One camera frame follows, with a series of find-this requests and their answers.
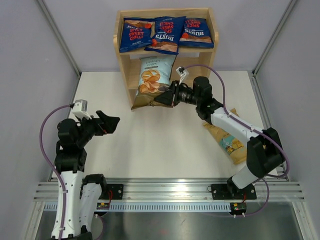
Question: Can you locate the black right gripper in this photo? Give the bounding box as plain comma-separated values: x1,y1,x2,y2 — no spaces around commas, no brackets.
155,80,201,107

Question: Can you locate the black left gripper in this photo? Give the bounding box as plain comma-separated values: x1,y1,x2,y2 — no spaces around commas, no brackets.
76,110,120,147

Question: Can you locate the light blue cassava chips bag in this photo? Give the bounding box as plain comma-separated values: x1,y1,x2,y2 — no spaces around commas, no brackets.
131,55,176,110

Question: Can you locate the blue Burts chips bag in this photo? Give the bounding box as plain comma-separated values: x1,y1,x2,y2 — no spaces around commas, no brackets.
119,17,155,53
179,17,214,49
144,16,186,55

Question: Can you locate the tan kettle chips bag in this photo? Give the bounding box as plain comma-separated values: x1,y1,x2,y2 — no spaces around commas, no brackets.
202,122,247,165

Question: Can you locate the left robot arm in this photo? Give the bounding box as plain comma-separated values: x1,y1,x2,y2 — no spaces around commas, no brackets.
50,110,120,240

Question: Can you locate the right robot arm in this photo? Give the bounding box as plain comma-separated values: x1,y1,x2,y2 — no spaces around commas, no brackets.
154,76,286,199

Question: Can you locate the wooden two-tier shelf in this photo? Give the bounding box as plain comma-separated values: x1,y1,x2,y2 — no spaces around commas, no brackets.
113,7,219,107

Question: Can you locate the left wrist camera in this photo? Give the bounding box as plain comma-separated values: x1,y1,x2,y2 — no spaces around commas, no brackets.
71,99,92,121

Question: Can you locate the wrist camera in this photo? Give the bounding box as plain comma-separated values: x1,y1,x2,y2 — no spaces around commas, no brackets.
71,99,92,121
176,66,189,85

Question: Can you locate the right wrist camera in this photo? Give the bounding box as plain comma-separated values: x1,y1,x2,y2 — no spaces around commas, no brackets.
176,66,189,85

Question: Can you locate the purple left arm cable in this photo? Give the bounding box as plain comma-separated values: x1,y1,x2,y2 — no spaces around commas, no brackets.
39,104,108,240

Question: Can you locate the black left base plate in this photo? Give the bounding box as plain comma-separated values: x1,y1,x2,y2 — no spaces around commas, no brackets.
99,183,124,201

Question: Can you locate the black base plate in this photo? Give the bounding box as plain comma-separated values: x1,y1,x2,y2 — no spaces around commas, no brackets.
210,183,257,201
99,183,124,201

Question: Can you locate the white slotted cable duct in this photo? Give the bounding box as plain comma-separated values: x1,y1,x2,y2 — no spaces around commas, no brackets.
43,201,232,213

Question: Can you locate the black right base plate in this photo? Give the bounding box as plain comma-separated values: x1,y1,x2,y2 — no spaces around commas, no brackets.
210,183,257,201

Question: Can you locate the aluminium mounting rail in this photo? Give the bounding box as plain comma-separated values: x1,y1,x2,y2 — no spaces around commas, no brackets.
33,177,306,202

